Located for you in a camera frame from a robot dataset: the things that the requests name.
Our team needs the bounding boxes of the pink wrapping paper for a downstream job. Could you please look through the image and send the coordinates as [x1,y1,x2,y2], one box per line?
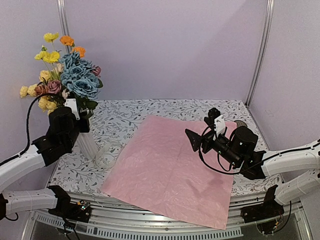
[101,115,233,230]

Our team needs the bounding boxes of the bright yellow poppy stem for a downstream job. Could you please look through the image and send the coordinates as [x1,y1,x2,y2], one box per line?
[34,32,60,72]

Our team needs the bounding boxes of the mauve and white rose stem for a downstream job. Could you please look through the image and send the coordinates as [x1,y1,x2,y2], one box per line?
[34,79,70,99]

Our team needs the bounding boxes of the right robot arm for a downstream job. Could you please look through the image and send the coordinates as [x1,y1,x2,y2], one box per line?
[185,126,320,218]

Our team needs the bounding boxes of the white ribbed ceramic vase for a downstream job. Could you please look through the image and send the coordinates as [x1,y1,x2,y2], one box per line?
[76,132,98,160]

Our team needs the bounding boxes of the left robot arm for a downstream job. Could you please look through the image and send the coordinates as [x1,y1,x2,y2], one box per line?
[0,107,92,223]

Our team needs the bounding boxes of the right aluminium frame post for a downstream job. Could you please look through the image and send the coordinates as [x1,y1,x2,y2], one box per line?
[245,0,275,108]

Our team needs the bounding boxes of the aluminium front rail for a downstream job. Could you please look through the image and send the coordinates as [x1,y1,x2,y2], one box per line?
[22,193,313,240]

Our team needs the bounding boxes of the cream printed ribbon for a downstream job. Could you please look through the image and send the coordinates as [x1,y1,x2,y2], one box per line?
[93,141,123,170]

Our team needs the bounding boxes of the left aluminium frame post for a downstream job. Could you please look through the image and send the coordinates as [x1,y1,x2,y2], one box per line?
[56,0,87,107]

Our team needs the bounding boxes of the pale yellow rose stem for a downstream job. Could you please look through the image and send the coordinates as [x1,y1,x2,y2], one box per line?
[19,70,62,115]

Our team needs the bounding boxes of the pink peony flower stem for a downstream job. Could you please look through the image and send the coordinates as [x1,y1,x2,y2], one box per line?
[91,65,102,78]

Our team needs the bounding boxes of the blue hydrangea flower stem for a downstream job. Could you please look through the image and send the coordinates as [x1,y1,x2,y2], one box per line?
[59,52,103,110]

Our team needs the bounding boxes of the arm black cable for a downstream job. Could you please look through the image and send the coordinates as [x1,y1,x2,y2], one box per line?
[198,124,320,226]
[0,93,51,166]

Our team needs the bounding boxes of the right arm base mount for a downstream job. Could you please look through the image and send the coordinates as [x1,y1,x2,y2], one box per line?
[240,184,285,223]

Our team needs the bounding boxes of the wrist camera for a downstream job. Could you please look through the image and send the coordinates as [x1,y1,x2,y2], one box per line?
[204,107,227,136]
[64,98,80,120]

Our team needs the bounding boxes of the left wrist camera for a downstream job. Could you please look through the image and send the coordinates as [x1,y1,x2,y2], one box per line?
[64,98,80,120]

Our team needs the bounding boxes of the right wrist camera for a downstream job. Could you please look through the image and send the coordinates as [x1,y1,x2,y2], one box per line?
[204,107,227,136]

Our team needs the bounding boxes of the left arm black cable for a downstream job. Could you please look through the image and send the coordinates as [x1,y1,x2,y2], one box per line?
[0,93,51,166]

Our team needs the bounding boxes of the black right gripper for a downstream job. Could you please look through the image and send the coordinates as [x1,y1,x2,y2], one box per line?
[186,128,241,167]

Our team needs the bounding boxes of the aluminium frame post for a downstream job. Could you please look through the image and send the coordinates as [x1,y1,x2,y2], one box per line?
[56,0,87,107]
[245,0,275,108]

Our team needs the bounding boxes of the red striped bowl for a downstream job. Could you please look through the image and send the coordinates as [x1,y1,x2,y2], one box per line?
[234,120,248,128]

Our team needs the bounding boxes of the floral patterned tablecloth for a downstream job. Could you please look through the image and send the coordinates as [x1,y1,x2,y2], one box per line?
[49,99,267,196]

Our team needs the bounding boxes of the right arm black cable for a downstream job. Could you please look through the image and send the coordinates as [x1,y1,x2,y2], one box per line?
[198,124,320,226]

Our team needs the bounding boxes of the orange poppy flower stem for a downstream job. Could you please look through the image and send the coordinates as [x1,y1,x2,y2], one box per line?
[60,35,86,58]

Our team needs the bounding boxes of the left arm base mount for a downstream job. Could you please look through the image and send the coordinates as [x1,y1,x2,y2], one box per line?
[48,185,92,223]

